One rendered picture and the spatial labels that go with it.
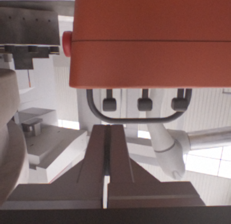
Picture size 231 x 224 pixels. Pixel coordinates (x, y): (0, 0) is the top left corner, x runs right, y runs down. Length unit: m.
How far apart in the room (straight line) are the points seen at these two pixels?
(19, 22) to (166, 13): 1.17
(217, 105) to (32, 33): 13.41
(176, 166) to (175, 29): 0.67
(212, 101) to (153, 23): 13.72
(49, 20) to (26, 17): 0.14
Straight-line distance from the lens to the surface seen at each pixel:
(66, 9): 1.43
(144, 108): 0.26
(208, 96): 13.77
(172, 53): 0.19
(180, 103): 0.27
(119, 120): 0.32
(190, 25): 0.20
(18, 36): 1.30
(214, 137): 0.97
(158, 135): 0.73
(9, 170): 1.45
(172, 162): 0.78
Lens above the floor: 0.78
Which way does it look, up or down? 15 degrees up
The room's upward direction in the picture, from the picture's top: 180 degrees clockwise
